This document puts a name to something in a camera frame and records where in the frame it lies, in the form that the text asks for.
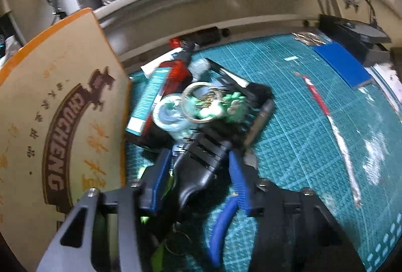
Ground teal tube box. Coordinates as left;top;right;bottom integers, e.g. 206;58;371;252
126;66;172;136

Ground printed cardboard box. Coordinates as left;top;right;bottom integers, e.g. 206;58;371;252
0;8;134;247

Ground clear tape roll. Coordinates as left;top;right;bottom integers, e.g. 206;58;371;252
154;94;189;135

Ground black tray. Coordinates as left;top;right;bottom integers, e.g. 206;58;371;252
204;58;277;147

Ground red and white stick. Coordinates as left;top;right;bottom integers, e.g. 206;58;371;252
293;71;362;208

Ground metal clips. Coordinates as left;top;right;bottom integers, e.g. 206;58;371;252
292;31;330;46

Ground white tube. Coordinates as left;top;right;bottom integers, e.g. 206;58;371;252
140;50;180;78

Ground green cutting mat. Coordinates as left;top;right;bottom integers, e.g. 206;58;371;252
124;35;402;272

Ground green bead cluster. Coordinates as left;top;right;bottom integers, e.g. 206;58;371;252
220;93;248;122

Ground red plastic tool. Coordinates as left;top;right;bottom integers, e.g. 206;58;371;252
162;60;193;94

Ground black plastic tool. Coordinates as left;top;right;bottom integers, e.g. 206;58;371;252
171;126;248;206

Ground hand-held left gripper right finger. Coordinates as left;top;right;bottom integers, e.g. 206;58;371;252
228;151;368;272

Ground blue-handled pliers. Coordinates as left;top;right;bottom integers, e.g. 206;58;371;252
207;149;261;266

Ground black box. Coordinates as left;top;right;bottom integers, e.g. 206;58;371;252
319;14;391;67

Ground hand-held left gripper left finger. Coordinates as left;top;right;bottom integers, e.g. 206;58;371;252
36;149;173;272

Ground blue flat pad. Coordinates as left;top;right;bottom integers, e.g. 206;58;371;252
312;41;374;90

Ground grey cylindrical tool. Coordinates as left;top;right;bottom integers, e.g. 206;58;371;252
243;99;277;147

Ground large metal ring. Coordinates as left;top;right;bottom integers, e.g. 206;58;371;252
180;82;230;124

